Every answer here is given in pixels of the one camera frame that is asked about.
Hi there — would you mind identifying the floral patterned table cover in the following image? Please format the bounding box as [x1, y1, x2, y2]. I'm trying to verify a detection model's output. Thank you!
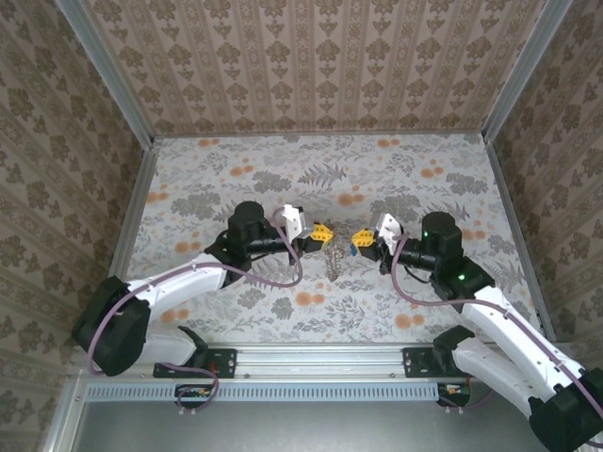
[101, 134, 547, 344]

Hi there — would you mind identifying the grey metal sheet panel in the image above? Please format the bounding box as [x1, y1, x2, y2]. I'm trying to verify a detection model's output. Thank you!
[70, 397, 543, 452]

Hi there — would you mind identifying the aluminium side rail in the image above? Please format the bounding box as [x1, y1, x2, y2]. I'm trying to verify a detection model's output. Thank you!
[89, 138, 161, 344]
[484, 136, 560, 343]

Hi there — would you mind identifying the thin aluminium rail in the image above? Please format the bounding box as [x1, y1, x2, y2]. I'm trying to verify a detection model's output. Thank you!
[153, 131, 489, 140]

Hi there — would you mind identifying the wide aluminium frame rail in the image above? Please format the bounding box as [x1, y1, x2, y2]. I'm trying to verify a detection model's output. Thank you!
[69, 342, 581, 380]

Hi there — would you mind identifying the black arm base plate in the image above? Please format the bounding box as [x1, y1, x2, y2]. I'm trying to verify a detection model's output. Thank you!
[402, 347, 489, 379]
[153, 347, 238, 379]

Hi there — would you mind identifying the grey slotted cable duct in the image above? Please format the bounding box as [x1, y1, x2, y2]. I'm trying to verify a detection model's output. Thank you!
[86, 380, 443, 403]

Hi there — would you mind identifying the black connector box with wires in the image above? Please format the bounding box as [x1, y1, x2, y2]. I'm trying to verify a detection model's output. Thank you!
[173, 383, 214, 410]
[435, 381, 473, 409]

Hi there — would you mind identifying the aluminium corner post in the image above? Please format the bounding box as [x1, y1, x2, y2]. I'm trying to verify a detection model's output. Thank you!
[482, 0, 576, 142]
[55, 0, 156, 145]

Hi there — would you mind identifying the aluminium lower frame rail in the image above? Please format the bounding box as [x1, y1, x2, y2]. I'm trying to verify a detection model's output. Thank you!
[41, 376, 89, 452]

